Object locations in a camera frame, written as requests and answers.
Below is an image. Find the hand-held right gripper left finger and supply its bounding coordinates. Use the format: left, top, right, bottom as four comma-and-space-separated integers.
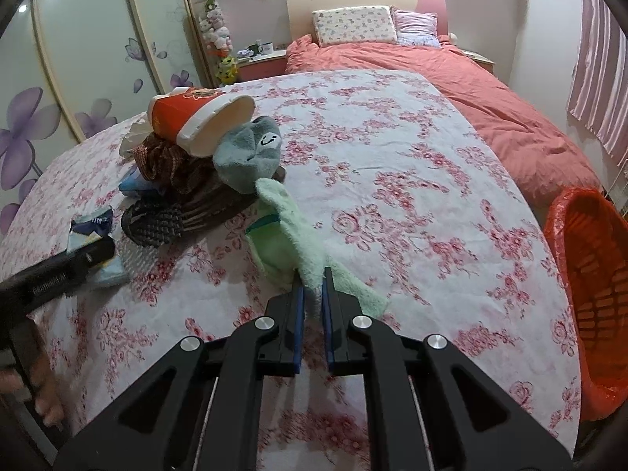
53, 277, 307, 471

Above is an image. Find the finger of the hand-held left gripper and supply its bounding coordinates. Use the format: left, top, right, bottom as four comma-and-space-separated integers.
0, 238, 117, 316

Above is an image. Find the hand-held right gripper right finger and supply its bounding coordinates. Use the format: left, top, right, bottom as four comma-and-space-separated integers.
323, 267, 575, 471

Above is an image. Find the light blue packet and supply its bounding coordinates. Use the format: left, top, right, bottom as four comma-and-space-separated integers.
88, 254, 130, 288

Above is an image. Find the blue white wrapper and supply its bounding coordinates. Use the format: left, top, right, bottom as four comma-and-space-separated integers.
69, 206, 115, 251

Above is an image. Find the light green fluffy sock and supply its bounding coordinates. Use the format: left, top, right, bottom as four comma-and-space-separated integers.
245, 177, 388, 317

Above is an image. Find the blue tissue packet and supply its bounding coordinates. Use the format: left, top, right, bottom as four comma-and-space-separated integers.
119, 164, 162, 194

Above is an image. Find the dark brown knitted cloth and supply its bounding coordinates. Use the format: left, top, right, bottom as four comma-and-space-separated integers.
122, 177, 261, 248

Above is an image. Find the brown checkered scrunchie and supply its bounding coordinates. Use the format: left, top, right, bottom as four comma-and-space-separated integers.
131, 133, 217, 194

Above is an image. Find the red paper cup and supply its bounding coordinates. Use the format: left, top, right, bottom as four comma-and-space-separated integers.
147, 86, 257, 159

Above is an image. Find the orange plastic basket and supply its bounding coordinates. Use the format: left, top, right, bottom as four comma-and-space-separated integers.
544, 186, 628, 423

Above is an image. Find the person's left hand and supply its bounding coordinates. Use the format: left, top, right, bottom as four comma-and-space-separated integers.
0, 351, 66, 429

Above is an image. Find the crumpled white tissue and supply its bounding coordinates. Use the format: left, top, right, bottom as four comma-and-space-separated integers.
120, 119, 154, 158

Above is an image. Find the pink floral blanket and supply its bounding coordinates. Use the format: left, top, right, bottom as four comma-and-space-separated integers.
0, 69, 582, 471

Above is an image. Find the grey smiley face sock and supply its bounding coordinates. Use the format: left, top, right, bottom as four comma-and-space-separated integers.
212, 116, 288, 194

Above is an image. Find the flower print wardrobe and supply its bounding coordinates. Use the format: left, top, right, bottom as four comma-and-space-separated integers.
0, 0, 217, 236

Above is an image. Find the yellow green plush toy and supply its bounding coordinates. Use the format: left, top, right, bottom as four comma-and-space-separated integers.
216, 56, 239, 85

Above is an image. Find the pink nightstand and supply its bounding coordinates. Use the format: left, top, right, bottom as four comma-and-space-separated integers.
235, 49, 290, 82

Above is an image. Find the bed with salmon duvet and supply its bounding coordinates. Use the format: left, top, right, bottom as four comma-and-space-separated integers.
285, 34, 602, 207

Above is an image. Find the hanging plush toy bunch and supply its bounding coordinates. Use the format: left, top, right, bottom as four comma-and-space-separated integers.
197, 0, 234, 57

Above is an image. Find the floral print pillow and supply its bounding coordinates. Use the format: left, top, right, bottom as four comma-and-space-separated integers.
311, 6, 399, 48

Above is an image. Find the beige nightstand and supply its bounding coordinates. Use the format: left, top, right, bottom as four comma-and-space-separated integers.
458, 49, 496, 75

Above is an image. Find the pink striped pillow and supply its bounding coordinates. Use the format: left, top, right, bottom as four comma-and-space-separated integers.
391, 7, 442, 47

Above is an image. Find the beige pink headboard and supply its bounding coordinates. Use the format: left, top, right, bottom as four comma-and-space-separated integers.
285, 0, 449, 45

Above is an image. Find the pink striped curtain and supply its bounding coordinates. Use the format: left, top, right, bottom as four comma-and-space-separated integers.
566, 0, 628, 168

